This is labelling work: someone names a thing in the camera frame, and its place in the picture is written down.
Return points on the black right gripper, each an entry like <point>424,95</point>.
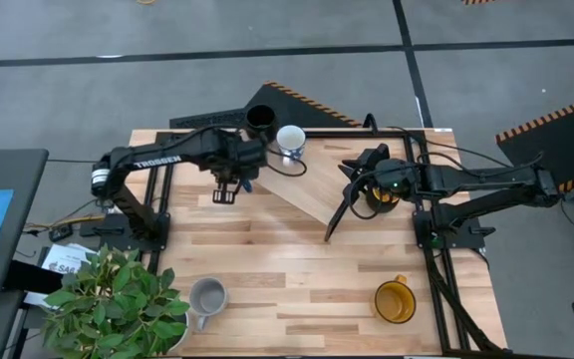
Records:
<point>396,177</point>

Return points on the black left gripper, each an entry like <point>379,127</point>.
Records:
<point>247,157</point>

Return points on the black mug yellow inside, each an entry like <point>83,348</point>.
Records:
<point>389,203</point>

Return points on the black round mug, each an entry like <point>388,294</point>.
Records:
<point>260,118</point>

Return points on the blue mug with tan base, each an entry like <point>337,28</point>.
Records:
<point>291,139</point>

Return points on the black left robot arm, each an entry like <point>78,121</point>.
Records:
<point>157,162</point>

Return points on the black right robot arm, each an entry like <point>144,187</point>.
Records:
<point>491,179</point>

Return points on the grey mug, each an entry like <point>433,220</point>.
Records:
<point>207,298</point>

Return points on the white plant pot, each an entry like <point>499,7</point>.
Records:
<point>183,334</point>

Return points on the green leafy plant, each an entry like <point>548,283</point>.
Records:
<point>112,304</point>

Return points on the black power adapter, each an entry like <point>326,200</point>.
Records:
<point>61,233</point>

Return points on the white printed papers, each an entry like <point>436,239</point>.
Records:
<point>60,261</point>

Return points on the dark grey desk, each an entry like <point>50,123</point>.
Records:
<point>23,199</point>

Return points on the black bag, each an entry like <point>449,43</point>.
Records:
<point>33,276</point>

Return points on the wooden shelf with black frame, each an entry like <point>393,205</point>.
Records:
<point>317,184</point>

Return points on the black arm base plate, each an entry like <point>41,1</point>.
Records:
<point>97,230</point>
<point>424,234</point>

